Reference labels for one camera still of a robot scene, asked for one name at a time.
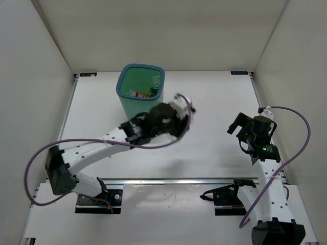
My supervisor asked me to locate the green label clear bottle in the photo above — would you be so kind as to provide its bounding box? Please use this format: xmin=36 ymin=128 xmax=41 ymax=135
xmin=150 ymin=75 xmax=161 ymax=97

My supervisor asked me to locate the red label water bottle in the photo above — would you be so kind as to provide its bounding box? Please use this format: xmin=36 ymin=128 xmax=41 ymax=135
xmin=128 ymin=90 xmax=144 ymax=97

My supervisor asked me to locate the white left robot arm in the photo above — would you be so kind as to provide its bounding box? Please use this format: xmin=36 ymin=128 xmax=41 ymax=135
xmin=45 ymin=99 xmax=193 ymax=204

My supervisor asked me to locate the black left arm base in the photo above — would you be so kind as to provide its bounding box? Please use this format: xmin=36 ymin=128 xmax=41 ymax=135
xmin=75 ymin=179 xmax=123 ymax=215

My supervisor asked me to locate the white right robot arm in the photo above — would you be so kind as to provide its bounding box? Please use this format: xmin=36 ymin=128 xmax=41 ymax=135
xmin=227 ymin=109 xmax=306 ymax=244

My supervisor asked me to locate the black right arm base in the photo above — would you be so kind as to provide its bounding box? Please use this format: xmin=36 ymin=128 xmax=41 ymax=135
xmin=200 ymin=179 xmax=256 ymax=216

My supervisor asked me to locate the green plastic bin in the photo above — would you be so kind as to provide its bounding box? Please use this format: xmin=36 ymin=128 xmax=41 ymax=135
xmin=116 ymin=63 xmax=165 ymax=119

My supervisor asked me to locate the right corner label sticker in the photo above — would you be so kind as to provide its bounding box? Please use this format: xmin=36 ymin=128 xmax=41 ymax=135
xmin=230 ymin=70 xmax=248 ymax=76

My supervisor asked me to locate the corner label sticker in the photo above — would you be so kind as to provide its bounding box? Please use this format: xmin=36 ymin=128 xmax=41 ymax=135
xmin=230 ymin=70 xmax=248 ymax=76
xmin=79 ymin=72 xmax=97 ymax=77

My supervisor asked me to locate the left corner label sticker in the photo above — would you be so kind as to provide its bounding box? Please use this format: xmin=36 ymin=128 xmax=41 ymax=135
xmin=79 ymin=72 xmax=97 ymax=77

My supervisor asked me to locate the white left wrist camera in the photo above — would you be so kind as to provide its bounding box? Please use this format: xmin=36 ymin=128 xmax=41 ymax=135
xmin=169 ymin=93 xmax=196 ymax=119

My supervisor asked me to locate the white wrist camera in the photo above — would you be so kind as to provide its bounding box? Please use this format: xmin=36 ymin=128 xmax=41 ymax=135
xmin=169 ymin=93 xmax=196 ymax=119
xmin=258 ymin=106 xmax=274 ymax=120

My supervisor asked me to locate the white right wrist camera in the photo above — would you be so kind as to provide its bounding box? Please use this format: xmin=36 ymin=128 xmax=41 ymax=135
xmin=258 ymin=106 xmax=274 ymax=120

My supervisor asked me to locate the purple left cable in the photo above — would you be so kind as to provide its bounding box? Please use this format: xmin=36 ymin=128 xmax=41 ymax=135
xmin=24 ymin=94 xmax=193 ymax=207

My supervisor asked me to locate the purple cable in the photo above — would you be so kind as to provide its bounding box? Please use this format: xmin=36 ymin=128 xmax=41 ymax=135
xmin=24 ymin=94 xmax=193 ymax=207
xmin=239 ymin=106 xmax=312 ymax=229

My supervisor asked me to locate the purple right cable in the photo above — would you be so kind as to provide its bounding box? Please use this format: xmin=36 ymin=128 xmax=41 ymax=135
xmin=239 ymin=106 xmax=312 ymax=229

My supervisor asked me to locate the aluminium table edge rail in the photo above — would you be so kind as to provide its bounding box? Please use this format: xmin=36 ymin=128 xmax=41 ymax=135
xmin=68 ymin=176 xmax=287 ymax=186

